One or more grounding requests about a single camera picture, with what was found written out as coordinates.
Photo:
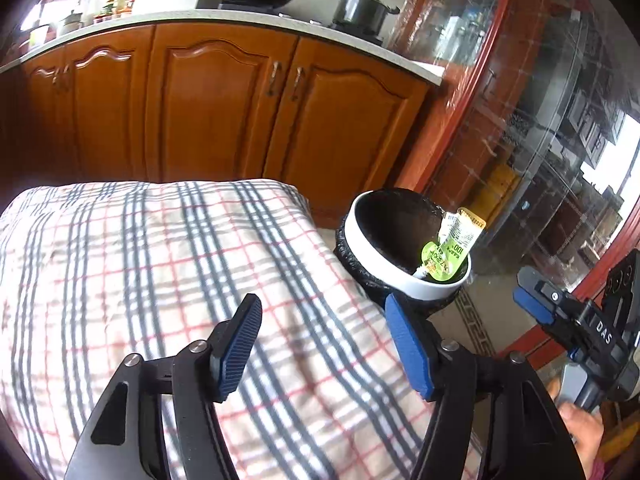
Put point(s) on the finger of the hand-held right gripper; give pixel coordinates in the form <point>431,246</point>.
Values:
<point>532,305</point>
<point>537,280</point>

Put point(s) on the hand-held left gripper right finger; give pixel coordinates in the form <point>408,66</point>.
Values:
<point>410,355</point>

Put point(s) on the plaid tablecloth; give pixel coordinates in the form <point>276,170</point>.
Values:
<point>150,270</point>

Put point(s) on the row of condiment bottles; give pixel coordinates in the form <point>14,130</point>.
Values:
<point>117,7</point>

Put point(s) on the person's right hand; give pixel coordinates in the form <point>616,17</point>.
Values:
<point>582,430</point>

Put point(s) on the yellow box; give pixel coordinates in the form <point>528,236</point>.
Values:
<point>497,195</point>

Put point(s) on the small metal pot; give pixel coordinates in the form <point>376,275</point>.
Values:
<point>70,22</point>

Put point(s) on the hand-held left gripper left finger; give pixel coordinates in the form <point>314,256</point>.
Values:
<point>235,355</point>

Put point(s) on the wooden base cabinet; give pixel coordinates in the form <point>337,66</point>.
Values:
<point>215,110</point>

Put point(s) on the white kitchen countertop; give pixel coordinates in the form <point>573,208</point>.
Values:
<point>200,15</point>

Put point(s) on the gas stove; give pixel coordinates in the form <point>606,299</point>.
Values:
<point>300,17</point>

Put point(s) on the red framed glass door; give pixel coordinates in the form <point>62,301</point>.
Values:
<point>525,135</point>

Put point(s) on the white-rimmed bin with black bag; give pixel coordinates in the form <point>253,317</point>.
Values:
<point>370,255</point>

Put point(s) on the green pouch with gold end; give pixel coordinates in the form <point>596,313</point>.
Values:
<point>445,260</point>

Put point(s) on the green cup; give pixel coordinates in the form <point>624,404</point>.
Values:
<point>39,37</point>

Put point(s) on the steel cooking pot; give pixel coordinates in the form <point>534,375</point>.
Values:
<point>360,10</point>

